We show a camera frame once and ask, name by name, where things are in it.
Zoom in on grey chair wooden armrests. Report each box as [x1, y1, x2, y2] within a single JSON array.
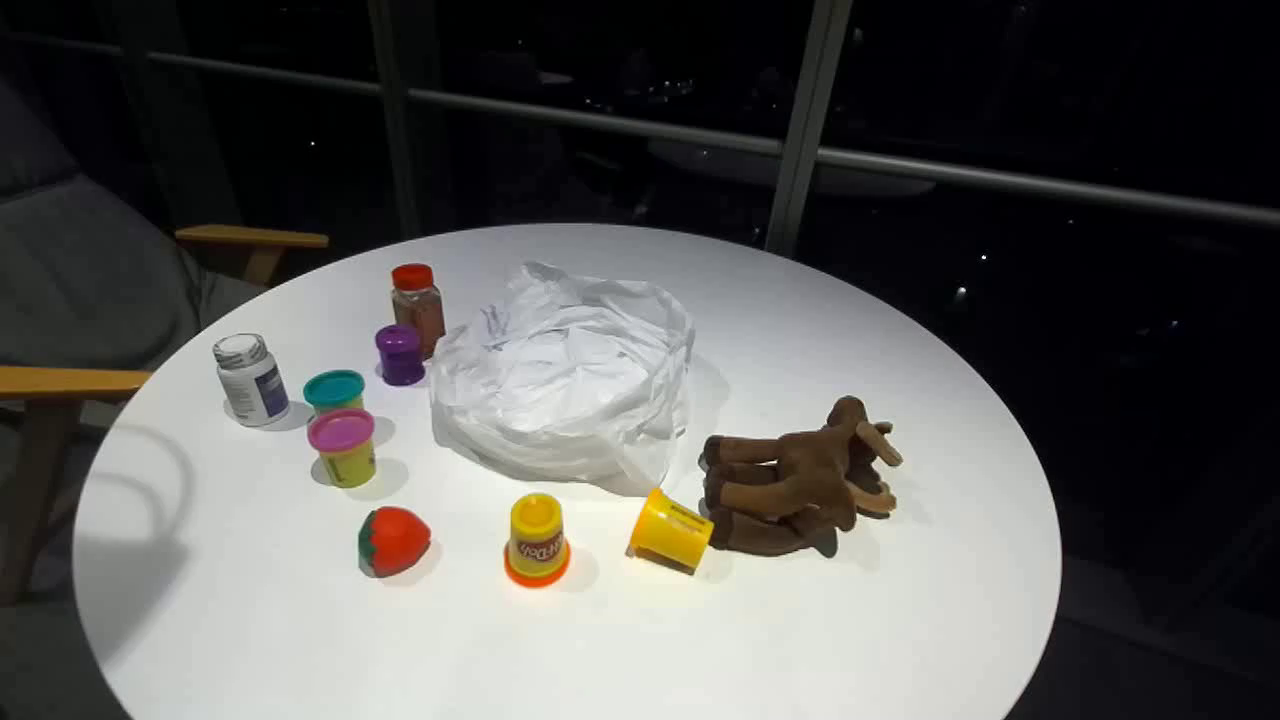
[[0, 73, 332, 603]]

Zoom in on spice jar red lid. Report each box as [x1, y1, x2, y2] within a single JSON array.
[[388, 259, 449, 362]]

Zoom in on green dough tub teal lid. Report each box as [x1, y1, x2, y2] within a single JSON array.
[[301, 367, 366, 421]]

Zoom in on red toy strawberry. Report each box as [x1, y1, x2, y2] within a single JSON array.
[[353, 504, 434, 582]]

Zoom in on white plastic bag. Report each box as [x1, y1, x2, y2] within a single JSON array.
[[428, 257, 703, 496]]

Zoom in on grey horizontal window rail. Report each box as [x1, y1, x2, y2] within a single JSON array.
[[0, 32, 1280, 232]]

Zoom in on brown plush toy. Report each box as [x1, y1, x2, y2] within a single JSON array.
[[695, 393, 908, 560]]

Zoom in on yellow dough tub orange lid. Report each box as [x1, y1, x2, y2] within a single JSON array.
[[499, 489, 577, 594]]

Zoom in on yellow dough tub pink lid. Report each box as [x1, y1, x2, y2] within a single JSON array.
[[304, 404, 378, 494]]

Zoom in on purple dough tub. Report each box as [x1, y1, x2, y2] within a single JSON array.
[[373, 321, 428, 393]]

